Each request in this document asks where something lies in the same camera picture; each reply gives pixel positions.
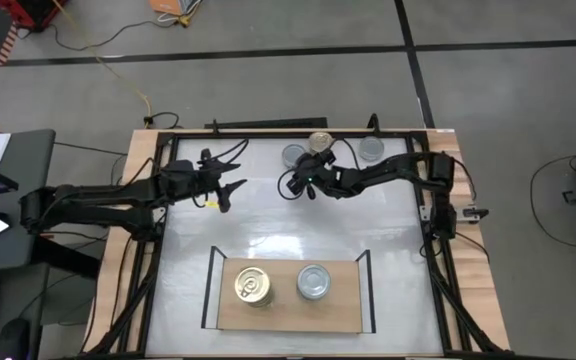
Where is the grey metal base plate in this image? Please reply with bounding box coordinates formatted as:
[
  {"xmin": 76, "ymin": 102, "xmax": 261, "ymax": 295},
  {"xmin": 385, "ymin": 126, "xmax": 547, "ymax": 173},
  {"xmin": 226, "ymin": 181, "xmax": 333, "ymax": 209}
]
[{"xmin": 419, "ymin": 203, "xmax": 489, "ymax": 224}]

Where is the yellow hanging cable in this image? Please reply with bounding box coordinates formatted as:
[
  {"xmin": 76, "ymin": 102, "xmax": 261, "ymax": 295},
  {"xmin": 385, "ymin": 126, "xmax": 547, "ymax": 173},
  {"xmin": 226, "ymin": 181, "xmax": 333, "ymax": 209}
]
[{"xmin": 52, "ymin": 0, "xmax": 152, "ymax": 121}]

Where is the wooden shelf with black frame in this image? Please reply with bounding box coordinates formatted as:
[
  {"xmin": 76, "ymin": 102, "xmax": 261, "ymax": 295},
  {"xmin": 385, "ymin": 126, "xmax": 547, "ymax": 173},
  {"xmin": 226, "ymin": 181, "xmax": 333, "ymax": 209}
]
[{"xmin": 200, "ymin": 244, "xmax": 377, "ymax": 335}]

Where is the black cable loop with plug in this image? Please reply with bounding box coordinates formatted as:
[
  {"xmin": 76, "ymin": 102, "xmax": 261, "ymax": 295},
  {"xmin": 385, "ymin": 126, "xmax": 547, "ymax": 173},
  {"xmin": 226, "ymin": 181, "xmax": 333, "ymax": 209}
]
[{"xmin": 142, "ymin": 111, "xmax": 182, "ymax": 131}]

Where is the small desk with white top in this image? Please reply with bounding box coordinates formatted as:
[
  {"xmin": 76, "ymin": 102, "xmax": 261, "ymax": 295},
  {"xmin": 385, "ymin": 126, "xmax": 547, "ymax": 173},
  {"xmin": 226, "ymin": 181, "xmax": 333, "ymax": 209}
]
[{"xmin": 0, "ymin": 128, "xmax": 102, "ymax": 281}]

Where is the white cable with yellow plug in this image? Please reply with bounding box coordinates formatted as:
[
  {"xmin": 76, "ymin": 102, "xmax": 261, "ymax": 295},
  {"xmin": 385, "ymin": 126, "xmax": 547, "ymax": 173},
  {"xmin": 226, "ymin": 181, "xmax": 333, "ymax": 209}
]
[{"xmin": 156, "ymin": 0, "xmax": 204, "ymax": 28}]

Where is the red case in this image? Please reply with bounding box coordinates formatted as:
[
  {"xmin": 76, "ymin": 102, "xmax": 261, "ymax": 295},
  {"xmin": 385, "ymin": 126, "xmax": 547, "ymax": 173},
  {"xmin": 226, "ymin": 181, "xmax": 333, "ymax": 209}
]
[{"xmin": 0, "ymin": 0, "xmax": 69, "ymax": 32}]

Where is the silver tuna can green label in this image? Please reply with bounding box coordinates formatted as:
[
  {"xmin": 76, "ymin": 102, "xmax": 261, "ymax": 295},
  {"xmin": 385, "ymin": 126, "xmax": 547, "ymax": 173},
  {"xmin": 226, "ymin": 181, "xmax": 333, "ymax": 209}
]
[
  {"xmin": 295, "ymin": 263, "xmax": 333, "ymax": 302},
  {"xmin": 358, "ymin": 135, "xmax": 386, "ymax": 162},
  {"xmin": 281, "ymin": 143, "xmax": 308, "ymax": 169}
]

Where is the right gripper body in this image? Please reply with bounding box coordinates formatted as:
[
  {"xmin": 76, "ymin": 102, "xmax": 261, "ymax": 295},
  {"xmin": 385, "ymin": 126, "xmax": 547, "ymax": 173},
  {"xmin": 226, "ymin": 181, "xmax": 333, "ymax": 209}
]
[{"xmin": 286, "ymin": 157, "xmax": 355, "ymax": 201}]

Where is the black computer mouse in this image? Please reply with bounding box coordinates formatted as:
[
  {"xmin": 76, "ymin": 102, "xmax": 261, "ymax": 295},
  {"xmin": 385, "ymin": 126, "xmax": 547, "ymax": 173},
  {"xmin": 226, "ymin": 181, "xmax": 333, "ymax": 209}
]
[{"xmin": 0, "ymin": 318, "xmax": 32, "ymax": 360}]

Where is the white glossy table sheet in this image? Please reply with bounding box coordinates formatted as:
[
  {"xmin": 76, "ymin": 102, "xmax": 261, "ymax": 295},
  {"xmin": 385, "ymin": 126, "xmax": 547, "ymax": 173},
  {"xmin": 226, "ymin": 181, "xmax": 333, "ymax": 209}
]
[{"xmin": 145, "ymin": 137, "xmax": 444, "ymax": 357}]

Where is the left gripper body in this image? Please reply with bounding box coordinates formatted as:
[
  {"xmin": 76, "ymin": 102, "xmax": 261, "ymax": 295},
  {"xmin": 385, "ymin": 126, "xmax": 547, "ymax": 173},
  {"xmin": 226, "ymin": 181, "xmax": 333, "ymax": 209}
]
[{"xmin": 160, "ymin": 148, "xmax": 231, "ymax": 214}]

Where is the orange flat box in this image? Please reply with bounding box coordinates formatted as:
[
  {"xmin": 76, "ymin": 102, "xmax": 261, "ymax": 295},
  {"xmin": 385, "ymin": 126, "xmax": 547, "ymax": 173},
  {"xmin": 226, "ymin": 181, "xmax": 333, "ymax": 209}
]
[{"xmin": 148, "ymin": 0, "xmax": 194, "ymax": 16}]

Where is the black flat bar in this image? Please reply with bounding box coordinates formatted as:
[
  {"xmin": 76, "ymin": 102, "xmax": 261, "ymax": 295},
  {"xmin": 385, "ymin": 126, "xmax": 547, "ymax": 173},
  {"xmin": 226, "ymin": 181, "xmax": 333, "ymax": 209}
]
[{"xmin": 204, "ymin": 116, "xmax": 329, "ymax": 131}]

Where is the black floor cable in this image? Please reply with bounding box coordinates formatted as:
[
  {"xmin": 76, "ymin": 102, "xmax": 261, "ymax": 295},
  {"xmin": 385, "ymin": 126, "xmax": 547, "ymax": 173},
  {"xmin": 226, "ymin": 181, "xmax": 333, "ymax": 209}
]
[
  {"xmin": 20, "ymin": 18, "xmax": 169, "ymax": 52},
  {"xmin": 529, "ymin": 154, "xmax": 576, "ymax": 249}
]

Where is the gold salmon can blue label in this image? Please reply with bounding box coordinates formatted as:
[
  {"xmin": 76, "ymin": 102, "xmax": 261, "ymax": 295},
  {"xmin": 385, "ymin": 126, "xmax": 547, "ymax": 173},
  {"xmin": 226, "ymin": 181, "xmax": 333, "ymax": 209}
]
[
  {"xmin": 233, "ymin": 265, "xmax": 275, "ymax": 309},
  {"xmin": 308, "ymin": 131, "xmax": 335, "ymax": 155}
]

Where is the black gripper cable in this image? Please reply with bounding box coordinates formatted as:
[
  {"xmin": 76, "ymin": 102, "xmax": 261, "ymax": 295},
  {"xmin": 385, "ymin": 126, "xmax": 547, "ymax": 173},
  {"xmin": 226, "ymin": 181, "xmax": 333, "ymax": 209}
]
[
  {"xmin": 276, "ymin": 168, "xmax": 312, "ymax": 202},
  {"xmin": 210, "ymin": 138, "xmax": 250, "ymax": 166}
]

